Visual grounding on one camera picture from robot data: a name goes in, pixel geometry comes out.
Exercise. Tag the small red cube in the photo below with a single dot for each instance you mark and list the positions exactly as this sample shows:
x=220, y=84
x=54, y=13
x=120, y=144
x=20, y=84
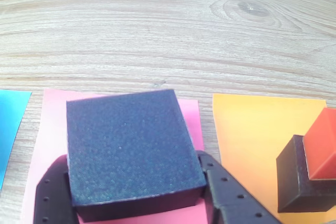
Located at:
x=323, y=145

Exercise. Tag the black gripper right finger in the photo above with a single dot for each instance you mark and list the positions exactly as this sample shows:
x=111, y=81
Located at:
x=231, y=197

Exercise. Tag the orange paper sheet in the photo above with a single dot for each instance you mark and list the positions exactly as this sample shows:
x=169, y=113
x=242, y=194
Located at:
x=249, y=134

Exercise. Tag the pink paper sheet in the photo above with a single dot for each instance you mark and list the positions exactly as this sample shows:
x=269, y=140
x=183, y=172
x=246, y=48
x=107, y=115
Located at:
x=52, y=129

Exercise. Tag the small dark grey cube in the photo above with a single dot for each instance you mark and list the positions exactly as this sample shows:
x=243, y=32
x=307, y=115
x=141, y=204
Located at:
x=291, y=176

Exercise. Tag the medium black square block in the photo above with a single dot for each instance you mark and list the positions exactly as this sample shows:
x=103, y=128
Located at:
x=126, y=142

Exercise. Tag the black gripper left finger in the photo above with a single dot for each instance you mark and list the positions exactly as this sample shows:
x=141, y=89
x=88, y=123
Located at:
x=52, y=197

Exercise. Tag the blue paper sheet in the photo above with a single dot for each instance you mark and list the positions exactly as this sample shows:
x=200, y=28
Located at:
x=10, y=129

